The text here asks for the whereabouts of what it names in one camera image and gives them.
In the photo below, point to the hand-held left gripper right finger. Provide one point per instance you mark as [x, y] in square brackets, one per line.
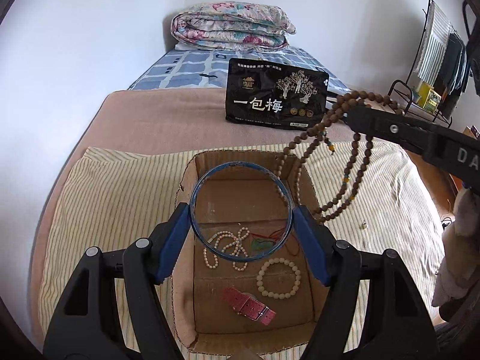
[311, 243]

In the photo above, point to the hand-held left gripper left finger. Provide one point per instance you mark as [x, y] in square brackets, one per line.
[174, 240]

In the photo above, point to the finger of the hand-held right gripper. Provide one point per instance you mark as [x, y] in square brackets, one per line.
[390, 127]

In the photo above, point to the cardboard box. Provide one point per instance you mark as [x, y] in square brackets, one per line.
[225, 307]

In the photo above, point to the green bangle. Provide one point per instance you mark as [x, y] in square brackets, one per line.
[242, 164]

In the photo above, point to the person's right hand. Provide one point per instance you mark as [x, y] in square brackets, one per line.
[465, 240]

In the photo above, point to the black clothes rack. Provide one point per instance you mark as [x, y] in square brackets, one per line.
[397, 86]

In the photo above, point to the yellow box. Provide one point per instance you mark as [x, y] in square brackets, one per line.
[429, 97]

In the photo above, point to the striped yellow blanket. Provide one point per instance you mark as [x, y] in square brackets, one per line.
[123, 195]

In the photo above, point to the dark hanging clothes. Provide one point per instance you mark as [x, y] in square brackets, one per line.
[455, 67]

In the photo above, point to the striped hanging cloth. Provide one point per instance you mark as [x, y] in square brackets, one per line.
[435, 45]

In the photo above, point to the tan blanket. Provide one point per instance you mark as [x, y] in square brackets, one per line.
[150, 120]

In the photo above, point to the black snack bag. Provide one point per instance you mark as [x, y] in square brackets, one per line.
[262, 93]

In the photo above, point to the blue plaid bed sheet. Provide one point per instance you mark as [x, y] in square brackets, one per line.
[180, 67]

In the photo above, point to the folded floral quilt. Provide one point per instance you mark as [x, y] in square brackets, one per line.
[232, 26]

